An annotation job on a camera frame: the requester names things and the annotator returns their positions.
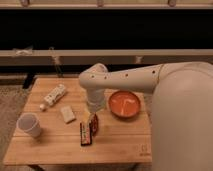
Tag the orange bowl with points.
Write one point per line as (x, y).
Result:
(124, 104)

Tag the white ceramic cup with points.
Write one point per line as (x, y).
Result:
(29, 124)

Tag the wooden table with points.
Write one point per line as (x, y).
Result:
(117, 140)

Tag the white sponge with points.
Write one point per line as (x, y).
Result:
(67, 113)

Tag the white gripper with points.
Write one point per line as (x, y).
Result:
(96, 101)

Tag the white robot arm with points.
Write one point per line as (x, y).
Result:
(181, 112)

